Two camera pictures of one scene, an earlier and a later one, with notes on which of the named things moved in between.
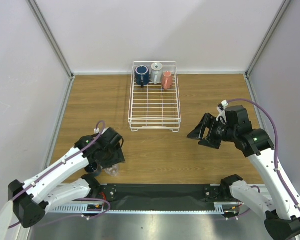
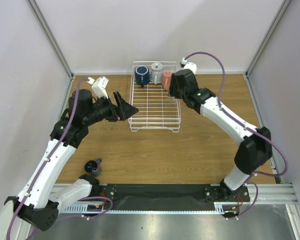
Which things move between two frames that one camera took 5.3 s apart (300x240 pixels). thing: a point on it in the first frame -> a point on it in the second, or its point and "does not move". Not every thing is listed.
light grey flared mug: [156, 73] does not move
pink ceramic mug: [167, 80] does not move
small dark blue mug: [95, 168] does not move
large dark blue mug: [142, 75] does not move
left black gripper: [118, 157] -> [126, 110]
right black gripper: [213, 129] -> [180, 83]
